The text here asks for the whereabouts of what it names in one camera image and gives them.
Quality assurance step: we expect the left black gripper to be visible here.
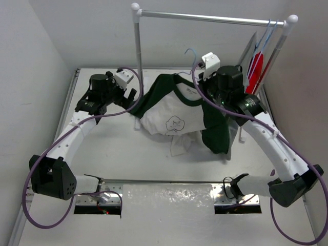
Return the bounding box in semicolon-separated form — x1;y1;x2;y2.
102;72;135;110

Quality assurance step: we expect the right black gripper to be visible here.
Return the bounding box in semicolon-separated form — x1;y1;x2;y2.
198;68;229;106

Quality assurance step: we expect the green and white t shirt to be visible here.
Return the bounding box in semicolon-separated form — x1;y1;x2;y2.
130;74;230;156

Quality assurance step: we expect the light blue hanger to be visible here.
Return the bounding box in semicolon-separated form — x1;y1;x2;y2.
175;48;202;79

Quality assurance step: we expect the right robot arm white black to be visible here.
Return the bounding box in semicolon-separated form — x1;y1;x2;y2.
198;65;324;208

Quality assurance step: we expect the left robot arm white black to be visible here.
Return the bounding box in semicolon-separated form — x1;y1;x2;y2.
29;68;136;200

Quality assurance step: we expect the grey t shirt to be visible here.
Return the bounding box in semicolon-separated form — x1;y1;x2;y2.
225;31;258;161

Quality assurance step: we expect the blue hanger with red shirt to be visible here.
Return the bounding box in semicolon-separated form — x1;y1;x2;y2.
250;20;279;79

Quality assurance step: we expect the red t shirt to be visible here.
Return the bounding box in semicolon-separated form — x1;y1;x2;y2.
244;52;264;94

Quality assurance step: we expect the blue hanger with grey shirt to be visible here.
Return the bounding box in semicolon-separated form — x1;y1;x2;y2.
247;19;271;79

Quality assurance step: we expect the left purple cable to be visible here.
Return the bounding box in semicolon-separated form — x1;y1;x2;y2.
22;67;144;229

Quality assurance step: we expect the purple cable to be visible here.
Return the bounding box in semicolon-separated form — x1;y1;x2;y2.
22;67;144;229
191;63;328;244

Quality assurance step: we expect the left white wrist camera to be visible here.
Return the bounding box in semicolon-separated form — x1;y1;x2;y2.
113;69;134;91

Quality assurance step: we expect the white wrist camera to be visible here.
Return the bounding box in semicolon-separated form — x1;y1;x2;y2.
113;69;134;91
198;52;220;80

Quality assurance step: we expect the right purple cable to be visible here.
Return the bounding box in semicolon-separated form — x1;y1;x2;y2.
191;63;328;244

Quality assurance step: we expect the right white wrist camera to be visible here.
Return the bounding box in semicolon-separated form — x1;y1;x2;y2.
198;52;220;80

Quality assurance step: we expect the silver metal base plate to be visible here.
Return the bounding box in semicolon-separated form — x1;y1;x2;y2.
76;180;260;208

